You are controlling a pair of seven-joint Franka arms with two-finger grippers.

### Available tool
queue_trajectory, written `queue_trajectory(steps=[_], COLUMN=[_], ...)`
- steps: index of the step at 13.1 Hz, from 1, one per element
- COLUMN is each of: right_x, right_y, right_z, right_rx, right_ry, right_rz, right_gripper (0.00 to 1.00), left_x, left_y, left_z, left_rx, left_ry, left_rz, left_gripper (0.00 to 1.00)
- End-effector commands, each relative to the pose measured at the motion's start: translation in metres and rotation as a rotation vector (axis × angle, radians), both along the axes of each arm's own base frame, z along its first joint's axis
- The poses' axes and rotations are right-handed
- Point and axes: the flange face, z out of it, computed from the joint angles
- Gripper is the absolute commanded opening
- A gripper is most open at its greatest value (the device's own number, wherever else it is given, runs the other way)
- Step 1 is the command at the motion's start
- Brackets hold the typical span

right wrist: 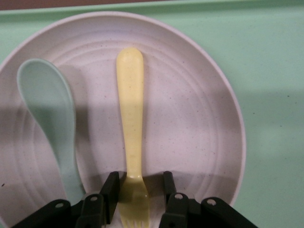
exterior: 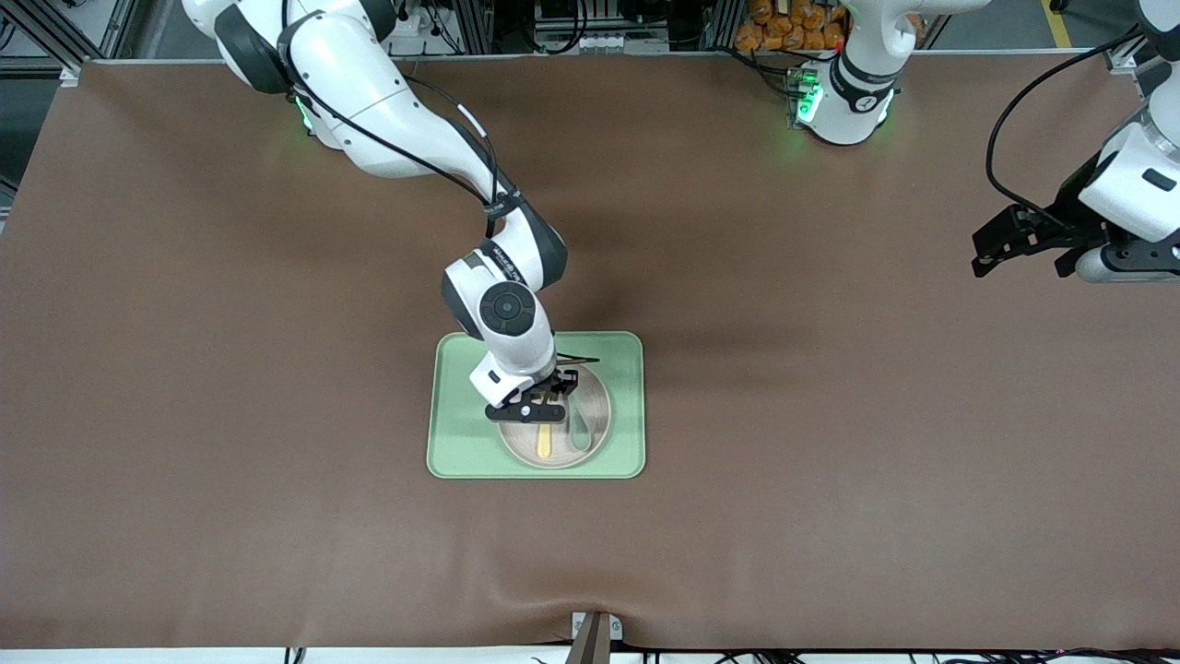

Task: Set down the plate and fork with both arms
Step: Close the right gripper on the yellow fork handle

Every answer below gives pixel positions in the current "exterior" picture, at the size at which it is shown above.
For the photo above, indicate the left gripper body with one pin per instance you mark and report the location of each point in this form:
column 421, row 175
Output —
column 1060, row 227

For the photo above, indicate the beige round plate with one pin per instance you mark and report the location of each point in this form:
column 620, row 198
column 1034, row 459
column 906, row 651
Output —
column 599, row 415

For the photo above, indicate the grey-green plastic spoon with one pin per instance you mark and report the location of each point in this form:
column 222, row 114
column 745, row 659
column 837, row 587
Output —
column 581, row 433

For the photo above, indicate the yellow plastic fork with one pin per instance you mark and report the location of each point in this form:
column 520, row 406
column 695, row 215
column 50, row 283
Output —
column 546, row 443

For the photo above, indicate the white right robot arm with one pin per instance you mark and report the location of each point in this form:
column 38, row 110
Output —
column 369, row 101

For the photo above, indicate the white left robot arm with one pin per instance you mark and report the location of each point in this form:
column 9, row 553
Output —
column 857, row 101

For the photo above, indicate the light green rectangular tray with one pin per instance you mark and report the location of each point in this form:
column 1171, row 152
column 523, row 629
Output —
column 452, row 443

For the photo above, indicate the brown table cover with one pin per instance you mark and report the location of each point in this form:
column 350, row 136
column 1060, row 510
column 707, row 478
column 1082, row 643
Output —
column 277, row 553

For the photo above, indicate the pile of orange items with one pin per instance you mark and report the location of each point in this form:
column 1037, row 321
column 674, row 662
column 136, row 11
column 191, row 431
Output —
column 765, row 37

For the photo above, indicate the white power strip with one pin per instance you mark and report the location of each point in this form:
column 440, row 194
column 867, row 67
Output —
column 415, row 28

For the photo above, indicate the aluminium frame post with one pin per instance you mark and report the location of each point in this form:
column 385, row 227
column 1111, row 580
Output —
column 1123, row 57
column 64, row 57

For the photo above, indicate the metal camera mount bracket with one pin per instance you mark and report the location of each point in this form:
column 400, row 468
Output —
column 595, row 641

